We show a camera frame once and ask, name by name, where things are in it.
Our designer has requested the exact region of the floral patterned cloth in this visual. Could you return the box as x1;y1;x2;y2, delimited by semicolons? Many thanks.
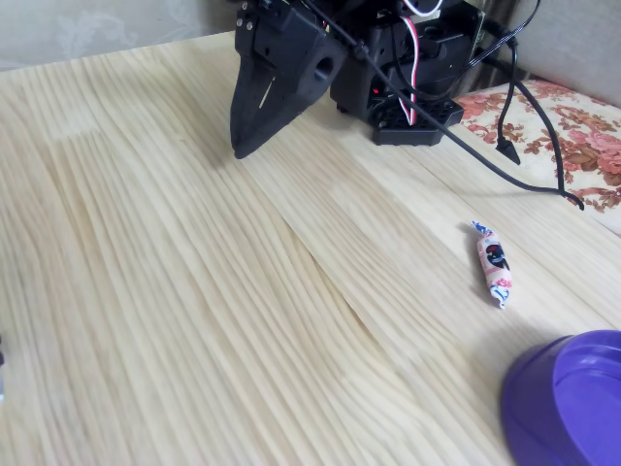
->
454;79;621;235

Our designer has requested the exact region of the white red servo wire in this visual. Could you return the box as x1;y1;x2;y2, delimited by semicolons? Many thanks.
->
397;0;445;126

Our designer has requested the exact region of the white candy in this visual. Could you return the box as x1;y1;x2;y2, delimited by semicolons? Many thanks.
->
471;219;513;311

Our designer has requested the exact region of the thick black cable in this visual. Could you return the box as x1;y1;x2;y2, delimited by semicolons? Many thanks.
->
482;52;568;193

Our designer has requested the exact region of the long thin black cable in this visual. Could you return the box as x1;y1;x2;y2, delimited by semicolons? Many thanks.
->
299;0;586;212

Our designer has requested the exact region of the purple plastic bowl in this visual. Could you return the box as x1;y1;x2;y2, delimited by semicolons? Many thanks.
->
501;329;621;466

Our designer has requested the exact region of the black cable with pointed plug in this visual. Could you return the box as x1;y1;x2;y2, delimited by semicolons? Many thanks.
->
495;0;542;167

